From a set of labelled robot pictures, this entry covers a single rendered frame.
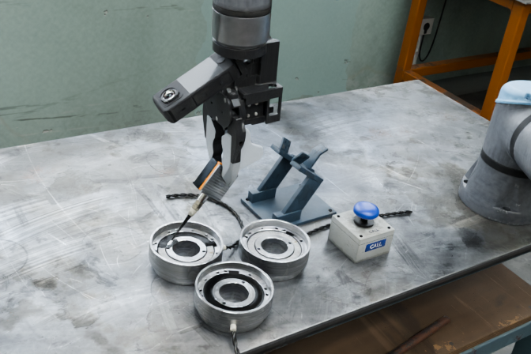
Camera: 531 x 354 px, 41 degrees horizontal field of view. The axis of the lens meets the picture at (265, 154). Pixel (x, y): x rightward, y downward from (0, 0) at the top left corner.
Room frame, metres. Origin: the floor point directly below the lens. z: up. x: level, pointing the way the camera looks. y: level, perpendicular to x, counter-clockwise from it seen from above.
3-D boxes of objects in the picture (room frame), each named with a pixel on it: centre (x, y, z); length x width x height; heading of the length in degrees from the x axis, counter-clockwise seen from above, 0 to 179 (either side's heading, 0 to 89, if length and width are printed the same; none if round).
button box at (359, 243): (0.92, -0.17, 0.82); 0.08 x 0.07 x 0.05; 126
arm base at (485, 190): (1.11, -0.44, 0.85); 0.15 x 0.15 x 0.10
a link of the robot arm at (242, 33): (0.87, 0.06, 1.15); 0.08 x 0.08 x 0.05
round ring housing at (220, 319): (0.73, 0.02, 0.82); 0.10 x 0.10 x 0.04
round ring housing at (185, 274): (0.81, 0.09, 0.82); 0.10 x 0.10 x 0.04
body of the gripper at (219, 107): (0.87, 0.04, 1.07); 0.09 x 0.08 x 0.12; 126
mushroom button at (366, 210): (0.91, -0.16, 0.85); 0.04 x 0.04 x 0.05
